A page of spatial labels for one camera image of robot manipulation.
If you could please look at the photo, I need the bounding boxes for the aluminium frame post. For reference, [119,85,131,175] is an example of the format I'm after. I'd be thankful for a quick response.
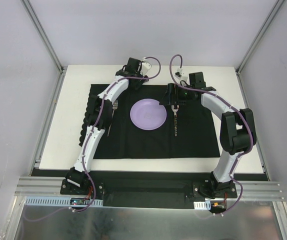
[235,0,287,75]
[21,0,67,73]

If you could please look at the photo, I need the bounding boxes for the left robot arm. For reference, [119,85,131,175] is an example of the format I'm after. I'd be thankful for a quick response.
[65,57,152,195]

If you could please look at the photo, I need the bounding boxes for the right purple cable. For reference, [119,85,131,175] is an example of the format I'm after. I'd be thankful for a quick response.
[170,54,257,217]

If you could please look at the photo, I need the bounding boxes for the right aluminium frame post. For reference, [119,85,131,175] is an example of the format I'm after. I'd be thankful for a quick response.
[235,0,287,75]

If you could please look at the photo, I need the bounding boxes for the aluminium rail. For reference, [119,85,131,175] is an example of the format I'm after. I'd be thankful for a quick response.
[14,176,286,202]

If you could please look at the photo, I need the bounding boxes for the left aluminium frame post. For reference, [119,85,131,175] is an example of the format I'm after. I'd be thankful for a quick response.
[21,0,67,73]

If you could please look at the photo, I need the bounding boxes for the metal spoon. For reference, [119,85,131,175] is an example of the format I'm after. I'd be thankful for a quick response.
[171,105,180,137]

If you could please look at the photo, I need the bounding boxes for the purple cable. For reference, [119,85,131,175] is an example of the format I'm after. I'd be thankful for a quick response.
[82,56,161,213]
[170,54,257,217]

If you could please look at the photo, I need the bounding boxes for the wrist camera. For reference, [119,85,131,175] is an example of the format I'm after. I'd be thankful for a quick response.
[175,67,189,82]
[140,58,152,76]

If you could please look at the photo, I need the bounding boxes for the purple plate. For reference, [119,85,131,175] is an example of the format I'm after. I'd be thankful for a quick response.
[130,98,167,131]

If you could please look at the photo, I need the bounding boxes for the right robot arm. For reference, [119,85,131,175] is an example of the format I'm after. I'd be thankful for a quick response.
[160,68,257,199]

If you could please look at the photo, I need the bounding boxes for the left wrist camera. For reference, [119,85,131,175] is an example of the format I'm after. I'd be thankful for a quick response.
[140,58,152,76]

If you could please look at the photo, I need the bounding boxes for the metal fork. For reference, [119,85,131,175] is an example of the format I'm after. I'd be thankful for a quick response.
[107,100,118,136]

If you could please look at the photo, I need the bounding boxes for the white cable duct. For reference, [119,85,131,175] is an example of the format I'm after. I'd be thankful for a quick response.
[193,200,211,211]
[25,196,92,208]

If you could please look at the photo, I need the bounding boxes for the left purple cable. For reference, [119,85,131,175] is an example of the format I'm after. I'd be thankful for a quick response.
[82,56,161,213]

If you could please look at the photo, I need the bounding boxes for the left white cable duct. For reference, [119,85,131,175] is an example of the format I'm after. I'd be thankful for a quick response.
[25,196,92,208]

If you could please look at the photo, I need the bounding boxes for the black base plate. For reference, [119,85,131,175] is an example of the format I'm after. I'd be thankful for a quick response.
[60,170,238,210]

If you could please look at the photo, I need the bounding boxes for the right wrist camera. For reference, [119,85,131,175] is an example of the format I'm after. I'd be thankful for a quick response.
[175,67,189,82]

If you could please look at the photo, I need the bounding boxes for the right white cable duct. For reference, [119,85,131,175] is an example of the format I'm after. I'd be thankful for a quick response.
[193,200,211,211]

